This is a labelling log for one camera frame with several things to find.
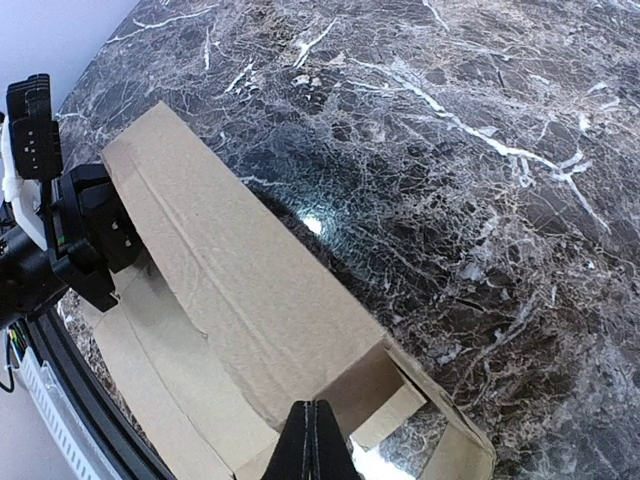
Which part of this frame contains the white slotted cable duct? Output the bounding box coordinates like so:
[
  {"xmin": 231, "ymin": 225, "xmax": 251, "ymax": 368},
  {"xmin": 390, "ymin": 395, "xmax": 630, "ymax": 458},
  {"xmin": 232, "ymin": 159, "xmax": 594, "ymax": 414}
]
[{"xmin": 19, "ymin": 347, "xmax": 119, "ymax": 480}]

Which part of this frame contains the brown cardboard paper box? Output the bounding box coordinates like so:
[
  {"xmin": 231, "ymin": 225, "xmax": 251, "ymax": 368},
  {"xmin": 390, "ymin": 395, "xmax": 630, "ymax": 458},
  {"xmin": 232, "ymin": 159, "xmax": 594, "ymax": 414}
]
[{"xmin": 85, "ymin": 103, "xmax": 496, "ymax": 479}]

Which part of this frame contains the black front rail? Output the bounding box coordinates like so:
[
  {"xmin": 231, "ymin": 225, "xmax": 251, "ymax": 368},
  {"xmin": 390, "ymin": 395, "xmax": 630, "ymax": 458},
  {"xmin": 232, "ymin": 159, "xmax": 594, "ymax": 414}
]
[{"xmin": 20, "ymin": 309, "xmax": 174, "ymax": 479}]

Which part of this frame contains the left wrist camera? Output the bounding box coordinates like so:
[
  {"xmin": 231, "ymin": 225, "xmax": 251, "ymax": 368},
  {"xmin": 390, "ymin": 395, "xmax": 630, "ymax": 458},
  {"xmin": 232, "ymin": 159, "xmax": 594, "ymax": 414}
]
[{"xmin": 1, "ymin": 73, "xmax": 63, "ymax": 251}]

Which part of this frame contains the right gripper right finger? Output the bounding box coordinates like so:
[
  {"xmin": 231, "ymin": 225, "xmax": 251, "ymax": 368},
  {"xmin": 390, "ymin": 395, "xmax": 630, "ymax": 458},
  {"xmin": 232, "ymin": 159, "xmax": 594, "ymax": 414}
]
[{"xmin": 312, "ymin": 400, "xmax": 358, "ymax": 480}]

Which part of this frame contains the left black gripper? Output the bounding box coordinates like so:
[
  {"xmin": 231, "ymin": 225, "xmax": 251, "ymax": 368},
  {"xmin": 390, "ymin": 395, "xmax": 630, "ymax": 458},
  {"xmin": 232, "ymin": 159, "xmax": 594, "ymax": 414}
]
[{"xmin": 1, "ymin": 164, "xmax": 142, "ymax": 320}]

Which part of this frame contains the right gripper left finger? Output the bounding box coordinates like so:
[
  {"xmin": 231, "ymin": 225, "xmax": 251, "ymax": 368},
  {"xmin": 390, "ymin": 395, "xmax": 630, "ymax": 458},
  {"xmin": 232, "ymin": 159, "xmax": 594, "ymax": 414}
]
[{"xmin": 261, "ymin": 401, "xmax": 308, "ymax": 480}]

